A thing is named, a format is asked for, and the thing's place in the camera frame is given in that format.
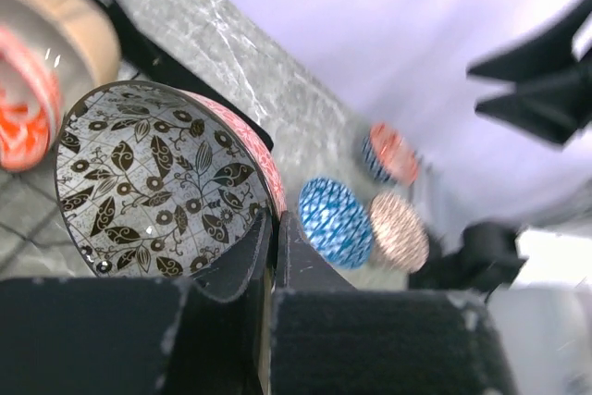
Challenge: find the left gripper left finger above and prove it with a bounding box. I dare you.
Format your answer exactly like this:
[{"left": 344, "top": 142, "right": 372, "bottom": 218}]
[{"left": 1, "top": 210, "right": 273, "bottom": 394}]

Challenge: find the brown mosaic pattern bowl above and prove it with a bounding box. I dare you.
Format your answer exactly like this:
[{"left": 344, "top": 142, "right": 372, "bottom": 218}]
[{"left": 368, "top": 191, "right": 429, "bottom": 273}]

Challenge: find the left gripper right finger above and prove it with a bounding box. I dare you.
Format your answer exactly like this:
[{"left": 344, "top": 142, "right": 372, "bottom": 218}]
[{"left": 270, "top": 212, "right": 516, "bottom": 394}]

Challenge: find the red geometric pattern bowl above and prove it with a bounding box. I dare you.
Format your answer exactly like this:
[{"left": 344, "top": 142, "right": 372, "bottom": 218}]
[{"left": 362, "top": 122, "right": 420, "bottom": 186}]

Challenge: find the black leaf pattern bowl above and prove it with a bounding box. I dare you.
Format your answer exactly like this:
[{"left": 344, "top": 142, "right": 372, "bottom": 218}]
[{"left": 55, "top": 80, "right": 287, "bottom": 278}]

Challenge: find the orange floral bowl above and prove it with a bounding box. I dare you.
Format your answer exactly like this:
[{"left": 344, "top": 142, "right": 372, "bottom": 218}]
[{"left": 1, "top": 26, "right": 64, "bottom": 172}]

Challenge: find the white beige bowl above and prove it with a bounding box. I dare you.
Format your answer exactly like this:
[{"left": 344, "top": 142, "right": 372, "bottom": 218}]
[{"left": 15, "top": 0, "right": 121, "bottom": 111}]

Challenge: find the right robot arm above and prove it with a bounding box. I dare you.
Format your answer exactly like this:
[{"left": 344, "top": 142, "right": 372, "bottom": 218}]
[{"left": 408, "top": 0, "right": 591, "bottom": 293}]

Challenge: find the blue triangle pattern bowl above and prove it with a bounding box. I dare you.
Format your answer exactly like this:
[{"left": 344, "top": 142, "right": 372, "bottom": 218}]
[{"left": 298, "top": 177, "right": 374, "bottom": 269}]

